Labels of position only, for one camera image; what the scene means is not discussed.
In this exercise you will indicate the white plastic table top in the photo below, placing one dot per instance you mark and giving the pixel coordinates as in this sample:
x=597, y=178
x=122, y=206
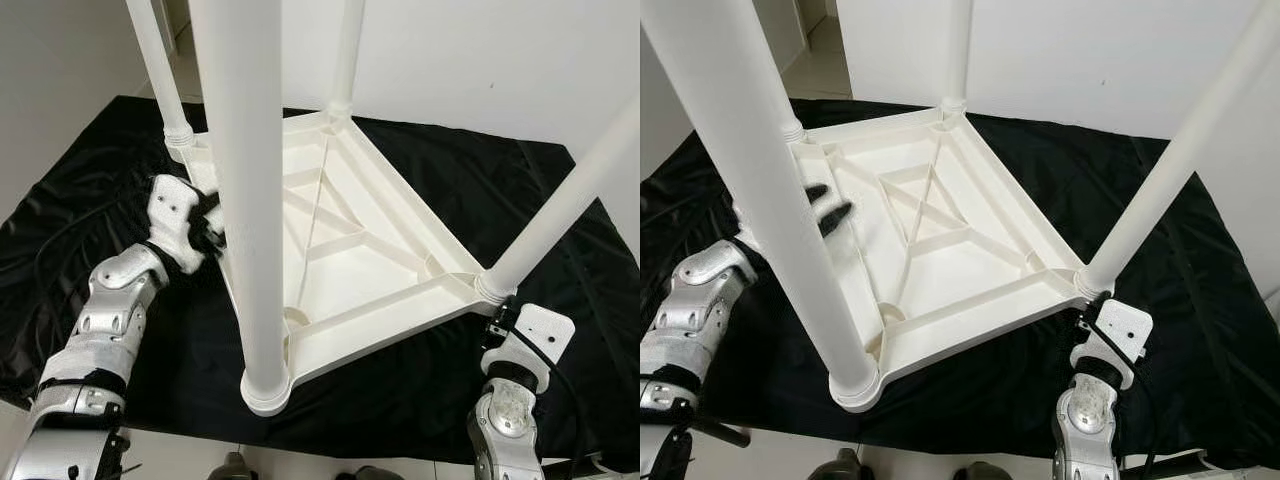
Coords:
x=380, y=250
x=960, y=260

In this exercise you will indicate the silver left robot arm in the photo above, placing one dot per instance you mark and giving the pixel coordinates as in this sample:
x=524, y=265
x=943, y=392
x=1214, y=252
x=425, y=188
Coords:
x=110, y=320
x=690, y=310

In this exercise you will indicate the black cloth table cover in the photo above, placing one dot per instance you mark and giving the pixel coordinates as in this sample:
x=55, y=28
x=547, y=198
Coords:
x=1180, y=330
x=100, y=150

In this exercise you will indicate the dark metal table leg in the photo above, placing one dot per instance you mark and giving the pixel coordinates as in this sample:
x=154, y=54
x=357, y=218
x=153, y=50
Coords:
x=1165, y=462
x=715, y=430

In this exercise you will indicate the grey right robot foot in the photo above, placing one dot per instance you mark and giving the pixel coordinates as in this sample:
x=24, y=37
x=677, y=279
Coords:
x=370, y=473
x=985, y=472

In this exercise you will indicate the grey robot foot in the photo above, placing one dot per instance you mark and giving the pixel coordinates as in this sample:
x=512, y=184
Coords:
x=840, y=465
x=370, y=473
x=985, y=472
x=232, y=468

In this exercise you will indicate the grey left robot foot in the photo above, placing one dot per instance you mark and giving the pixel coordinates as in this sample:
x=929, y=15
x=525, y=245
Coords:
x=232, y=468
x=840, y=465

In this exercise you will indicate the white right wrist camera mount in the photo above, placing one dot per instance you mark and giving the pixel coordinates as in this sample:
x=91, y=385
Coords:
x=540, y=330
x=1125, y=325

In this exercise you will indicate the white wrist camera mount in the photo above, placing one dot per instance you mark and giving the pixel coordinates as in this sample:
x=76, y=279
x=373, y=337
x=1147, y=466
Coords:
x=170, y=205
x=540, y=330
x=1125, y=325

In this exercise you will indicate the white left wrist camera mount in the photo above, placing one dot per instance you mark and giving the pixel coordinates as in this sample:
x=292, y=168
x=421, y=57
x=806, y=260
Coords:
x=170, y=205

